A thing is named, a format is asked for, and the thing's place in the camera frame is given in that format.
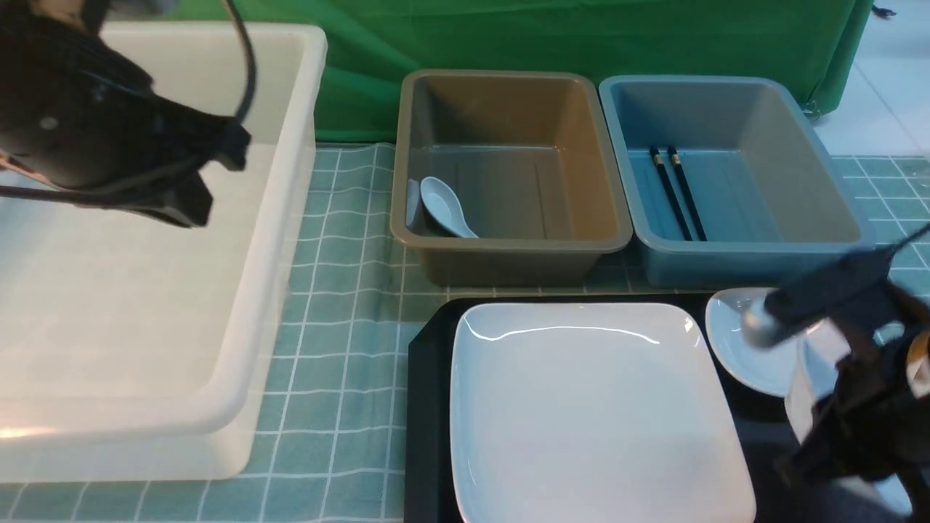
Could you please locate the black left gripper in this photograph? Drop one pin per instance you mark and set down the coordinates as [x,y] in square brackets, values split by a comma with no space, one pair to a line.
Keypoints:
[93,126]

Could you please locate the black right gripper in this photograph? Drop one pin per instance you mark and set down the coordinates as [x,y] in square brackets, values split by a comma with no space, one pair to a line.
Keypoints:
[873,427]

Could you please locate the small white dish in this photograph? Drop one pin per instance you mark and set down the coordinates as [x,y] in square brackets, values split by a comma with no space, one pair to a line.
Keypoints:
[818,349]
[763,370]

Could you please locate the black chopstick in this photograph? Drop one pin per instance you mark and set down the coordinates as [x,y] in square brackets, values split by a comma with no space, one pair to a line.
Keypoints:
[665,178]
[687,193]

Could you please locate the large white square plate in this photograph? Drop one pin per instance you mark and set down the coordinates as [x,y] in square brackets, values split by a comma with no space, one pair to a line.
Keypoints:
[597,412]

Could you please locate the white ceramic spoon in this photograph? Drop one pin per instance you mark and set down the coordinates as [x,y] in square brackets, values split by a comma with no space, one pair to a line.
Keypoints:
[444,206]

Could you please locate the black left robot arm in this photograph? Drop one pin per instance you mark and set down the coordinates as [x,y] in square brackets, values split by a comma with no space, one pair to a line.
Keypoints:
[77,25]

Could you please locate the large white plastic tub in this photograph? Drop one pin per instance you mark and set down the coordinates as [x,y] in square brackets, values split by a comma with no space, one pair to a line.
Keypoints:
[135,351]

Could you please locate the blue plastic bin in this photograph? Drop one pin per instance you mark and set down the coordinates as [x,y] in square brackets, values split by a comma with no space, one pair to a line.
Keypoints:
[771,200]

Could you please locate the green backdrop cloth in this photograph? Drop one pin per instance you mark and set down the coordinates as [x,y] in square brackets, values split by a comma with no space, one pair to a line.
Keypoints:
[806,46]

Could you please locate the teal checkered tablecloth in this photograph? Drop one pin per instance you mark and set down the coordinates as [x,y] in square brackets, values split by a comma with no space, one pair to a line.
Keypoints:
[331,428]

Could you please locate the brown plastic bin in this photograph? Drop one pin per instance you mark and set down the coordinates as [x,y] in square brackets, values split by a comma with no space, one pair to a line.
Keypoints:
[529,156]

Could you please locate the black serving tray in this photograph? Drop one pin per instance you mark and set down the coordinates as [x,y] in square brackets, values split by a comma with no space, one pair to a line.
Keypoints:
[429,486]

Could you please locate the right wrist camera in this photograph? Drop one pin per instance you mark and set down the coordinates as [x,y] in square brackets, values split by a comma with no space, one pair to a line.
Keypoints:
[854,291]

